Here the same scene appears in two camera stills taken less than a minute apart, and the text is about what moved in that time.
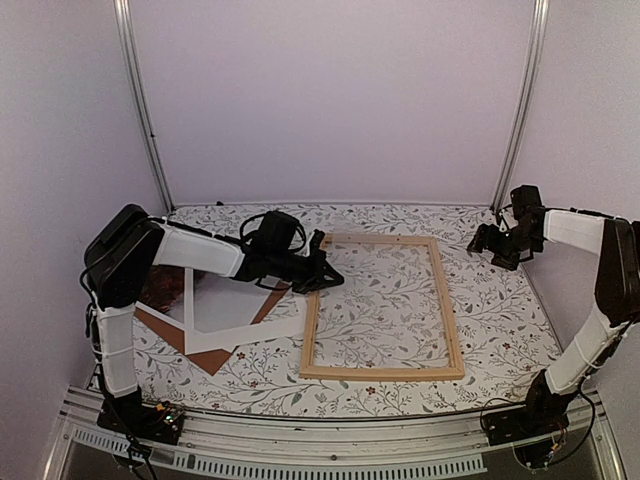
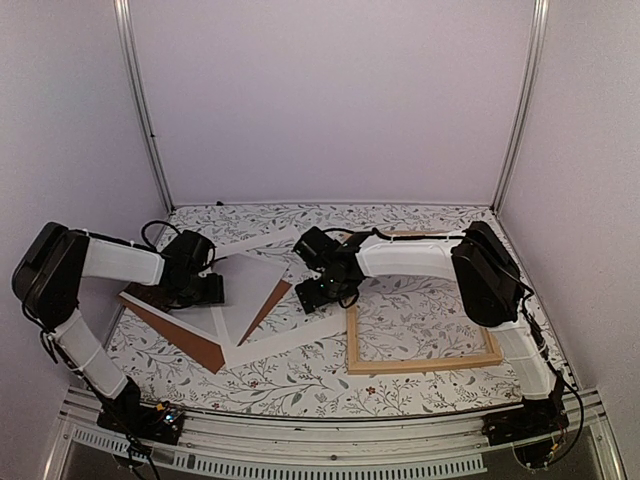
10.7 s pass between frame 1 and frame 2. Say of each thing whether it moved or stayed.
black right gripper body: moved
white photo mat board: moved
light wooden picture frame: moved
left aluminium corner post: stayed
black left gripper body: moved
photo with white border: stayed
